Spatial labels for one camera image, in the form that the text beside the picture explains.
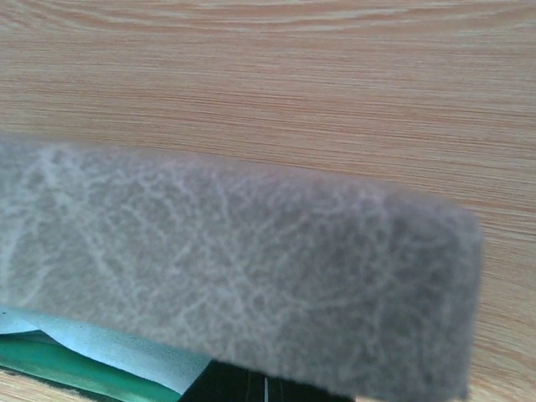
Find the grey felt glasses case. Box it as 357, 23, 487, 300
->
1, 137, 482, 401

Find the light blue cleaning cloth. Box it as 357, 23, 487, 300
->
1, 305, 210, 394

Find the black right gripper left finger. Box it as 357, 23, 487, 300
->
179, 360, 264, 402

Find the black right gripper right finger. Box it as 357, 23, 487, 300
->
264, 377, 353, 402

